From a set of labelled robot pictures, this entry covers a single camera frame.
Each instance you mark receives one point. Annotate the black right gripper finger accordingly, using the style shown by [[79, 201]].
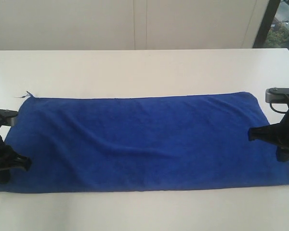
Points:
[[269, 134], [282, 154]]

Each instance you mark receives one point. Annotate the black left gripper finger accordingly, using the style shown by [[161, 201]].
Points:
[[19, 161]]

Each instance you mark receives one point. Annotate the blue towel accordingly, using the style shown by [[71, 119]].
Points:
[[142, 144]]

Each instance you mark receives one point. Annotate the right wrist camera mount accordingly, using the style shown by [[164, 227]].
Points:
[[277, 95]]

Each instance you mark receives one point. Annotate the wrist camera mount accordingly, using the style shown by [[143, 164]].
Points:
[[8, 117], [277, 95]]

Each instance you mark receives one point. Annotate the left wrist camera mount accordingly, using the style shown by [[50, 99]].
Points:
[[8, 117]]

